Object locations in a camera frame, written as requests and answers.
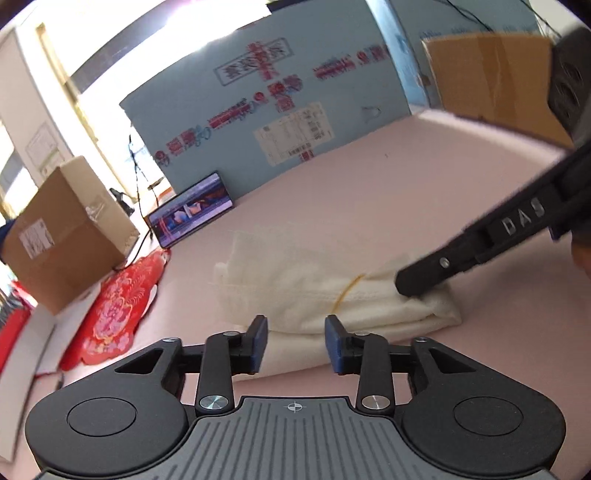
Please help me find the yellow rubber band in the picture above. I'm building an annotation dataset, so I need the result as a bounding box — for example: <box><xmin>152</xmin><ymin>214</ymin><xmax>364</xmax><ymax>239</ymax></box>
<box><xmin>331</xmin><ymin>274</ymin><xmax>366</xmax><ymax>315</ymax></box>

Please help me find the white nonwoven shopping bag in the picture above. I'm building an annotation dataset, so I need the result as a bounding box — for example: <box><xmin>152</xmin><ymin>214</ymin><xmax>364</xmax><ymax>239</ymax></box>
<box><xmin>213</xmin><ymin>231</ymin><xmax>462</xmax><ymax>377</ymax></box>

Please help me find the person right hand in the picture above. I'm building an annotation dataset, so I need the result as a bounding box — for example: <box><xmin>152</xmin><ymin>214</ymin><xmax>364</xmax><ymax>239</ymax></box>
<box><xmin>571</xmin><ymin>230</ymin><xmax>591</xmax><ymax>275</ymax></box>

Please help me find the red paper decoration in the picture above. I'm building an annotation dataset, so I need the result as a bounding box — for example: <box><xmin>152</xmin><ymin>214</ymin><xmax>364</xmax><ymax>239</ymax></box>
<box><xmin>59</xmin><ymin>248</ymin><xmax>170</xmax><ymax>371</ymax></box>

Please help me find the white and red flat box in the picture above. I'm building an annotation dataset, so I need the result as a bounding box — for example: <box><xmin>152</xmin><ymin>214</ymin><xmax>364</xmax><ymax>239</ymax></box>
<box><xmin>1</xmin><ymin>284</ymin><xmax>100</xmax><ymax>463</ymax></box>

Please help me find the open brown cardboard box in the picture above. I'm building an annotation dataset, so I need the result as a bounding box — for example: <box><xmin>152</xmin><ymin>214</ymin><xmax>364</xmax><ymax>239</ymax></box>
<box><xmin>423</xmin><ymin>33</ymin><xmax>574</xmax><ymax>149</ymax></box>

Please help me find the sealed brown cardboard box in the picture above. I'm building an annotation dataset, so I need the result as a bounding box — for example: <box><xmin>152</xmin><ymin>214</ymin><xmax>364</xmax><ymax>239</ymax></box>
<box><xmin>1</xmin><ymin>157</ymin><xmax>139</xmax><ymax>314</ymax></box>

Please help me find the smartphone with lit screen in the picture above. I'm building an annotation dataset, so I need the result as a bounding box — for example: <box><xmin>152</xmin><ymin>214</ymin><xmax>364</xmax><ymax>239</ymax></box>
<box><xmin>144</xmin><ymin>172</ymin><xmax>235</xmax><ymax>249</ymax></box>

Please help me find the large light blue box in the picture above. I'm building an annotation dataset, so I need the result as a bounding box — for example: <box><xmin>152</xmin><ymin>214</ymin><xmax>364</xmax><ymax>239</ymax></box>
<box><xmin>121</xmin><ymin>1</ymin><xmax>410</xmax><ymax>197</ymax></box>

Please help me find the black charging cable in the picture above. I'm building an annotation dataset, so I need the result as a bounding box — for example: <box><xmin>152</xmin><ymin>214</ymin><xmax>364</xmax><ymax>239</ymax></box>
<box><xmin>110</xmin><ymin>133</ymin><xmax>158</xmax><ymax>273</ymax></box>

